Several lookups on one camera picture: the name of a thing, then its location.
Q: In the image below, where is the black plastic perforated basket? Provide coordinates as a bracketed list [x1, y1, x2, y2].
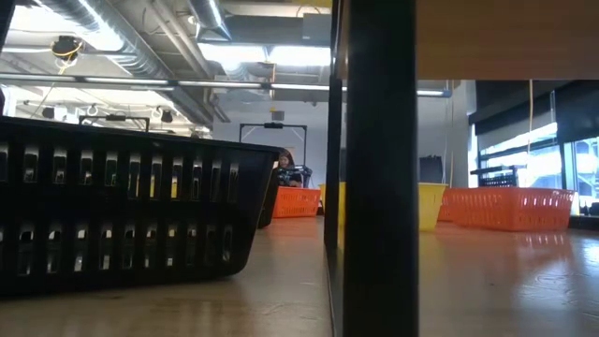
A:
[256, 166, 282, 230]
[0, 115, 283, 297]

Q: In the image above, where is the yellow plastic perforated basket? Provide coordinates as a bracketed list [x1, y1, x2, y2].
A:
[134, 180, 200, 200]
[318, 181, 449, 233]

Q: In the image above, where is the wooden shelf with black legs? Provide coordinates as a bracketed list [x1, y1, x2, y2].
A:
[323, 0, 599, 337]

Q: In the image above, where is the person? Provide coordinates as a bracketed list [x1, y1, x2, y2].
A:
[275, 148, 305, 188]

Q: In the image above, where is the bright ceiling light panel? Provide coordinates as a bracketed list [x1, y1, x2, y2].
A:
[196, 41, 331, 71]

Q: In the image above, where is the long linear ceiling light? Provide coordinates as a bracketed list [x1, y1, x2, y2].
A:
[0, 72, 453, 98]

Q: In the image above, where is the black rectangular panel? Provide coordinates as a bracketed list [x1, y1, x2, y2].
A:
[418, 154, 445, 184]

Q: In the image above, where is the black crate by window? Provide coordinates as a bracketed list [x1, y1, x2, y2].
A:
[470, 164, 528, 189]

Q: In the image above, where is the black perforated crate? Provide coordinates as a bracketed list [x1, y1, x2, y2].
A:
[481, 175, 519, 189]

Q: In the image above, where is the dark window blind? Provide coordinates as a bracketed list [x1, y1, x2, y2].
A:
[469, 79, 599, 151]

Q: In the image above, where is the black gantry frame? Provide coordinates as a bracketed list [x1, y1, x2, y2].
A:
[238, 122, 309, 188]

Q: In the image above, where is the narrow silver spiral duct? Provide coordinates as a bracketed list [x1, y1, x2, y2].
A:
[186, 0, 234, 42]

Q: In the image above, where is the wide silver spiral duct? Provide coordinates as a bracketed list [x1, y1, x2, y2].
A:
[35, 0, 214, 130]

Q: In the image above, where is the black yellow cord reel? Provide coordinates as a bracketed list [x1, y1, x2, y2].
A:
[50, 35, 85, 62]

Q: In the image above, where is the black aluminium table frame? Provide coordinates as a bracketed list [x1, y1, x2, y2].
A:
[568, 213, 599, 231]

